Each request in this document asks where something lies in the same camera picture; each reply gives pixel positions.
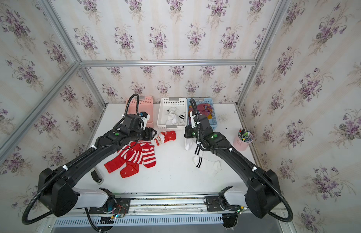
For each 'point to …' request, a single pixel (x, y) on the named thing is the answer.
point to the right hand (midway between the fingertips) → (187, 128)
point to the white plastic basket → (166, 103)
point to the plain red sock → (115, 163)
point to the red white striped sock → (139, 152)
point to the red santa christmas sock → (165, 136)
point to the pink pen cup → (245, 138)
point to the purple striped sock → (205, 109)
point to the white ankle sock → (173, 118)
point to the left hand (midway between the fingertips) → (154, 132)
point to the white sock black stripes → (200, 160)
